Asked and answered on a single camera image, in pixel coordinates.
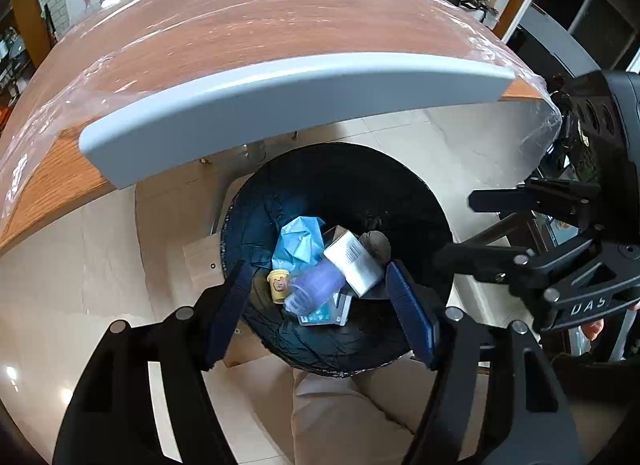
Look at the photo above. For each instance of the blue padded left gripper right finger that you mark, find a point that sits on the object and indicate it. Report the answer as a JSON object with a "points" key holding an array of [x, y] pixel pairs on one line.
{"points": [[417, 309]]}

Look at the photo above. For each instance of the purple hair roller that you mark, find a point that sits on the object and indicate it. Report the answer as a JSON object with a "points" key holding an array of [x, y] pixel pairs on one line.
{"points": [[313, 287]]}

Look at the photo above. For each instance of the white blue medicine box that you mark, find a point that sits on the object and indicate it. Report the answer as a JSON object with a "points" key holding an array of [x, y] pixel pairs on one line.
{"points": [[360, 270]]}

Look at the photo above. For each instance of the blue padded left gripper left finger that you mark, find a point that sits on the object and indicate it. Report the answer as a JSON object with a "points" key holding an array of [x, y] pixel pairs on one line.
{"points": [[228, 314]]}

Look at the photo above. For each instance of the wooden side shelf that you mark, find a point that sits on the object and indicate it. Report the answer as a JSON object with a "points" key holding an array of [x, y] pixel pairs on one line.
{"points": [[16, 67]]}

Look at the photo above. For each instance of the person's right hand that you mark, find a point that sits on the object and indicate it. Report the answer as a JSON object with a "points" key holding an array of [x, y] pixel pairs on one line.
{"points": [[592, 330]]}

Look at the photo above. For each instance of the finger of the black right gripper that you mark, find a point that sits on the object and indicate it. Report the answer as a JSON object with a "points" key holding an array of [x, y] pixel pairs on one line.
{"points": [[490, 259], [575, 203]]}

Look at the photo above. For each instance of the yellow paper cup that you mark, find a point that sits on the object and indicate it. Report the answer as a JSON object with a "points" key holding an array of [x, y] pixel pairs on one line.
{"points": [[278, 284]]}

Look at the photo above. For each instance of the white blue red carton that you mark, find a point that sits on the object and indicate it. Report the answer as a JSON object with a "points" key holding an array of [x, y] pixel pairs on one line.
{"points": [[332, 234]]}

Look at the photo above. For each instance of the clear dental floss box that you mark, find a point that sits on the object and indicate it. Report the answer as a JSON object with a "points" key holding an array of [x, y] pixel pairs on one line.
{"points": [[334, 312]]}

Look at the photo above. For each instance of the black trash bin with liner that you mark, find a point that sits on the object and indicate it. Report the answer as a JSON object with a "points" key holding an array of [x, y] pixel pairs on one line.
{"points": [[362, 190]]}

